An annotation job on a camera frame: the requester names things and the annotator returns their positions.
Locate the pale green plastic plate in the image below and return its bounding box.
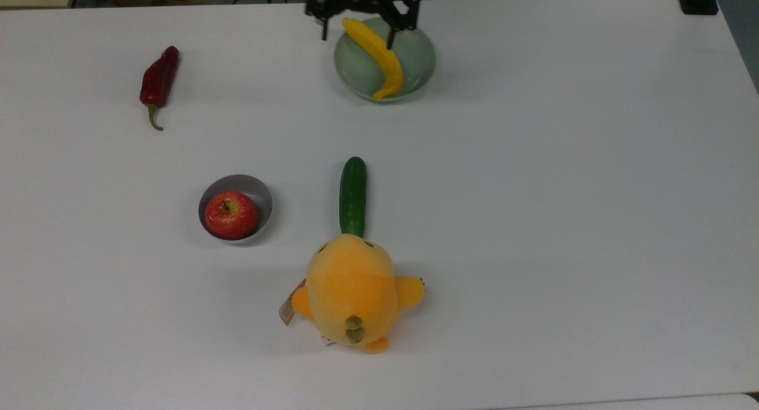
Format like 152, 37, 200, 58
333, 17, 437, 103

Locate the red toy apple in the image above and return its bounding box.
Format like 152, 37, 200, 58
205, 190, 260, 241

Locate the small grey bowl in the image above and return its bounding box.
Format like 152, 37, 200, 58
198, 174, 274, 245

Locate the yellow toy banana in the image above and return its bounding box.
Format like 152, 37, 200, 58
342, 17, 404, 101

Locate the orange plush dinosaur toy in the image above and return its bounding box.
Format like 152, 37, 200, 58
279, 234, 426, 354

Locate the red toy chili pepper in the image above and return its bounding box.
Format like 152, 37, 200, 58
139, 46, 180, 131

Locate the green toy cucumber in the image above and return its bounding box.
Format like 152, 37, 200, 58
339, 156, 368, 239

